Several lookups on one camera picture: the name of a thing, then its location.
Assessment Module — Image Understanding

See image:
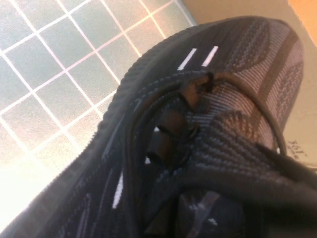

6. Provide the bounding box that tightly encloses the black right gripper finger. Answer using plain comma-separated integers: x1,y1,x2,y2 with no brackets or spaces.
237,184,317,238

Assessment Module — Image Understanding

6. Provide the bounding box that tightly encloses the black knit sneaker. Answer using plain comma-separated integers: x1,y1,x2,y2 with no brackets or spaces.
0,16,317,238

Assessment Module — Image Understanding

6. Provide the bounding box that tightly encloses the brown cardboard shoe box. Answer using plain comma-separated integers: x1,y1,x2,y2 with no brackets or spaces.
182,0,317,172

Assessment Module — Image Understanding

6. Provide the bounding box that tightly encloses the green white checkered tablecloth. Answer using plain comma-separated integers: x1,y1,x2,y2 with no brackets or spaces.
0,0,199,224

